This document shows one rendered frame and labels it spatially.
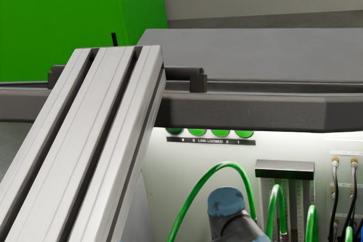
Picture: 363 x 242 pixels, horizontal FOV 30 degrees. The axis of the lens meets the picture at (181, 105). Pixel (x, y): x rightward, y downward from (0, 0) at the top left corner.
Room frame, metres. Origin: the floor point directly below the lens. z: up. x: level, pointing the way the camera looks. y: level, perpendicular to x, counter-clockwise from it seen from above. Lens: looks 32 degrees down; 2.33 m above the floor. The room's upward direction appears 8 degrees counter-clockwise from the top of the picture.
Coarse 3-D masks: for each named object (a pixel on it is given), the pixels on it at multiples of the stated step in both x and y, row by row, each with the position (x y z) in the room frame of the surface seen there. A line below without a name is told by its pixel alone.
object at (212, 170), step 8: (216, 168) 1.19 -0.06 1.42; (240, 168) 1.26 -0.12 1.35; (208, 176) 1.17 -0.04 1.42; (200, 184) 1.15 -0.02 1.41; (248, 184) 1.28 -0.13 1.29; (192, 192) 1.13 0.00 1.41; (248, 192) 1.29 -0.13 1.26; (192, 200) 1.12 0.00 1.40; (248, 200) 1.29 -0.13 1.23; (184, 208) 1.10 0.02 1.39; (176, 224) 1.08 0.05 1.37; (176, 232) 1.07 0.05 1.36; (168, 240) 1.06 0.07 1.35
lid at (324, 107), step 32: (0, 96) 0.67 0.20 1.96; (32, 96) 0.66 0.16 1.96; (192, 96) 0.61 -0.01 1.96; (224, 96) 0.60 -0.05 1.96; (256, 96) 0.59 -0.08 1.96; (288, 96) 0.58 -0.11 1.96; (320, 96) 0.57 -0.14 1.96; (352, 96) 0.59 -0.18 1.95; (192, 128) 0.59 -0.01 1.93; (224, 128) 0.58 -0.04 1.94; (256, 128) 0.57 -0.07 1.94; (288, 128) 0.56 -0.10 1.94; (320, 128) 0.55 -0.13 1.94; (352, 128) 0.57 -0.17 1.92
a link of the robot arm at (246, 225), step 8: (240, 216) 1.00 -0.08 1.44; (248, 216) 1.01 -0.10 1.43; (232, 224) 0.99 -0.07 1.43; (240, 224) 0.98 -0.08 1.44; (248, 224) 0.98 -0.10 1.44; (256, 224) 0.99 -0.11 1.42; (224, 232) 0.98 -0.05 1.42; (232, 232) 0.97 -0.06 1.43; (240, 232) 0.96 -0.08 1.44; (248, 232) 0.96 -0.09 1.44; (256, 232) 0.95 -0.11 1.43; (216, 240) 0.95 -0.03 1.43; (224, 240) 0.94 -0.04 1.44; (232, 240) 0.94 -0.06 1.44; (240, 240) 0.94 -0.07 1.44; (248, 240) 0.94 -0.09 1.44; (256, 240) 0.93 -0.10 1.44; (264, 240) 0.93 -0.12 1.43
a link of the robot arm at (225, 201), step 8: (216, 192) 1.06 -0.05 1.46; (224, 192) 1.06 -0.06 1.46; (232, 192) 1.06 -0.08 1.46; (240, 192) 1.05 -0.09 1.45; (208, 200) 1.05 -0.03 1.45; (216, 200) 1.04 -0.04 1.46; (224, 200) 1.03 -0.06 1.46; (232, 200) 1.03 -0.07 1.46; (240, 200) 1.03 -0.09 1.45; (208, 208) 1.04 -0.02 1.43; (216, 208) 1.02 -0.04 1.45; (224, 208) 1.02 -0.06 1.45; (232, 208) 1.01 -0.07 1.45; (240, 208) 1.02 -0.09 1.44; (216, 216) 1.02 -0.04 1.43; (224, 216) 1.01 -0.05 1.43; (232, 216) 1.01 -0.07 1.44; (216, 224) 1.02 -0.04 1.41; (224, 224) 1.00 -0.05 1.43; (216, 232) 1.02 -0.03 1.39
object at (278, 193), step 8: (272, 192) 1.14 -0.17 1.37; (280, 192) 1.20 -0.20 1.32; (272, 200) 1.11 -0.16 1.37; (280, 200) 1.22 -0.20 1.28; (272, 208) 1.09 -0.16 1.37; (280, 208) 1.22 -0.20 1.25; (272, 216) 1.07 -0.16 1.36; (280, 216) 1.23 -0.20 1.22; (272, 224) 1.06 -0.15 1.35; (280, 224) 1.23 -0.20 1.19; (272, 232) 1.04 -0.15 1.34; (280, 232) 1.24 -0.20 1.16; (280, 240) 1.23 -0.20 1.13
